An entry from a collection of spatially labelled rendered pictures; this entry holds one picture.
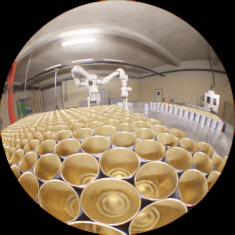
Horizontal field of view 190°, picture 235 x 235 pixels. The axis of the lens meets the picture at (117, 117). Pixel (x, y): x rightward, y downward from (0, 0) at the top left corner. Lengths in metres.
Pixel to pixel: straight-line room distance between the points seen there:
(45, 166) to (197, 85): 7.10
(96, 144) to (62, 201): 0.18
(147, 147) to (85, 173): 0.17
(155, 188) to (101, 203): 0.12
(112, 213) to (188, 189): 0.15
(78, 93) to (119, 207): 9.05
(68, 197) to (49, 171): 0.07
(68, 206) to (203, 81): 7.12
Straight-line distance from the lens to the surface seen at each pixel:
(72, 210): 0.20
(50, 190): 0.16
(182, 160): 0.21
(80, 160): 0.16
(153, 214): 0.19
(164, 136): 0.24
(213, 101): 5.34
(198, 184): 0.18
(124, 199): 0.18
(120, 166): 0.20
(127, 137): 0.21
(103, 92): 7.29
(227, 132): 0.90
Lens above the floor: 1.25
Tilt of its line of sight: 17 degrees down
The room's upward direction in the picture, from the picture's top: 2 degrees counter-clockwise
